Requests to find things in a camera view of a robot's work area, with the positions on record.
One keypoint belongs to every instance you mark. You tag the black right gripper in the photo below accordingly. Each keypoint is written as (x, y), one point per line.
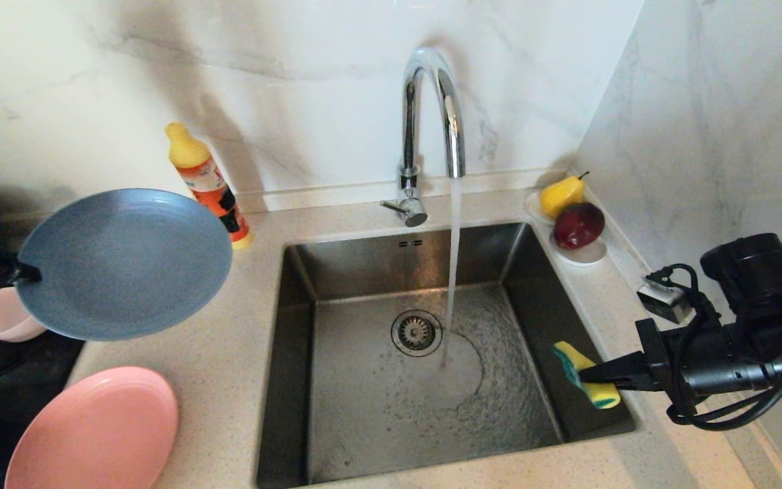
(751, 353)

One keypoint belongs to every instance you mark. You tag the yellow green sponge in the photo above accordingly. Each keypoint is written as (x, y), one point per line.
(601, 395)

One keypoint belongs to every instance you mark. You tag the pink bowl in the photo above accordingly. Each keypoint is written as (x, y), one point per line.
(1, 319)

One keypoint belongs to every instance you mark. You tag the blue grey plate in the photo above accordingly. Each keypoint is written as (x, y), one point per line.
(126, 265)

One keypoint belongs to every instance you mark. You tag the orange dish soap bottle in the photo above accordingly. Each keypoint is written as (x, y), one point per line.
(191, 153)

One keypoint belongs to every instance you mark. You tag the chrome gooseneck faucet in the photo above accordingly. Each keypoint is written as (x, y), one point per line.
(410, 136)

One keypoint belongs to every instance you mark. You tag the metal sink drain strainer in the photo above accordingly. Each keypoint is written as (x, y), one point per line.
(417, 333)

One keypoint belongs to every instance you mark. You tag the stainless steel sink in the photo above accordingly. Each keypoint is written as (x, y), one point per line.
(364, 421)

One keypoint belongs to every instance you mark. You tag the white fruit dish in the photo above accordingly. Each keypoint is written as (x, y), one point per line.
(586, 256)

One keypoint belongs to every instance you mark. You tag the red apple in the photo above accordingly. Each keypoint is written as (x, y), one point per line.
(578, 225)

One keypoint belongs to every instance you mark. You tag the black induction cooktop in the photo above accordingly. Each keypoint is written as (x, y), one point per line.
(17, 407)

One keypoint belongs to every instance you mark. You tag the yellow pear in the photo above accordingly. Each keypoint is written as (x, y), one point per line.
(561, 195)

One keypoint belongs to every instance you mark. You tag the pink plate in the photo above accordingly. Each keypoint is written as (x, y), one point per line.
(92, 435)

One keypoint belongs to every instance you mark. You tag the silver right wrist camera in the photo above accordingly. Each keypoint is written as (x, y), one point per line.
(666, 302)

